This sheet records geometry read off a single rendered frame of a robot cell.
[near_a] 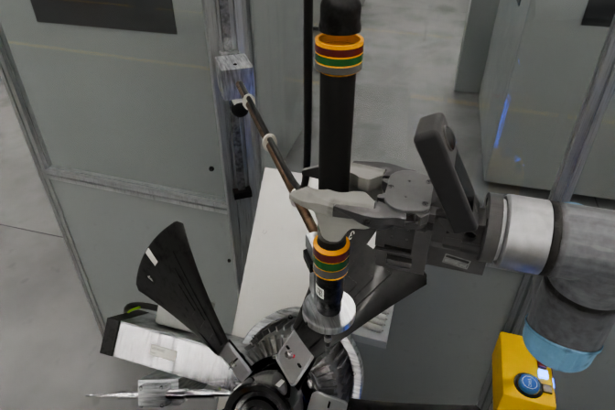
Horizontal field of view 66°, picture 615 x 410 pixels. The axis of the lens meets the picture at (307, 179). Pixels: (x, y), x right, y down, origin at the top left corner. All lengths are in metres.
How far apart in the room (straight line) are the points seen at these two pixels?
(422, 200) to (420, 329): 1.28
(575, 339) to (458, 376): 1.36
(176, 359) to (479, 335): 1.03
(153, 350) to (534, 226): 0.81
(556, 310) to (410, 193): 0.19
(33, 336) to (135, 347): 1.73
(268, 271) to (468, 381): 1.06
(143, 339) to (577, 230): 0.85
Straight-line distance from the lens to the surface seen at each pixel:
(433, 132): 0.43
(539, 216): 0.49
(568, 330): 0.56
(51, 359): 2.66
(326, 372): 0.95
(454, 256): 0.52
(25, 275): 3.15
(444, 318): 1.68
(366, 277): 0.79
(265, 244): 1.07
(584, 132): 1.27
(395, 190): 0.49
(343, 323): 0.62
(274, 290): 1.07
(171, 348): 1.05
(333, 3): 0.41
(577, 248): 0.49
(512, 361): 1.15
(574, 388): 1.91
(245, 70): 1.04
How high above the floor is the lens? 1.95
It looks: 34 degrees down
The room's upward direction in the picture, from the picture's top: straight up
